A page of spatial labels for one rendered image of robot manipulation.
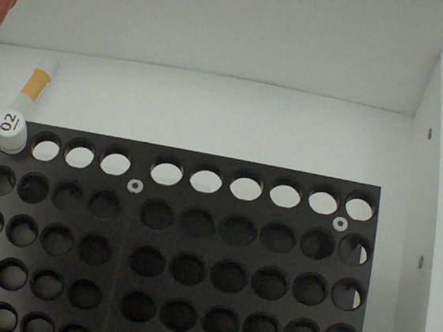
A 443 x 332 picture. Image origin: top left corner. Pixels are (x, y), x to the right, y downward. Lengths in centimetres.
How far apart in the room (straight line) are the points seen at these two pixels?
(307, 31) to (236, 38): 3
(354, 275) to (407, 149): 12
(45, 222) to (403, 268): 16
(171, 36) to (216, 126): 5
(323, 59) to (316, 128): 3
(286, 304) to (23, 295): 9
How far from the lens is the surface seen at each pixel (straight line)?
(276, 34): 40
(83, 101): 43
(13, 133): 33
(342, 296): 35
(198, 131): 42
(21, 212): 33
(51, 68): 43
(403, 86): 42
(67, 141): 34
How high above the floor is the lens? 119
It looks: 61 degrees down
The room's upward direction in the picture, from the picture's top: 9 degrees clockwise
